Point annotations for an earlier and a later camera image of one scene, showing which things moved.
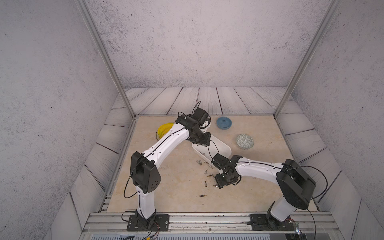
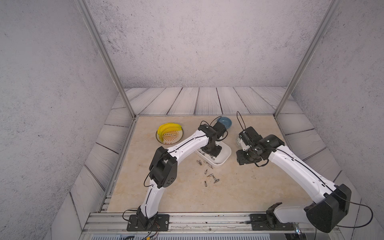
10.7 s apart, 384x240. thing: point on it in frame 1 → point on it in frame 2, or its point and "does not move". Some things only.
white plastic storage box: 215,146 does not move
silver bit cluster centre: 209,165 does not move
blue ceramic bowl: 224,123 does not move
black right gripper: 220,183 → 240,159
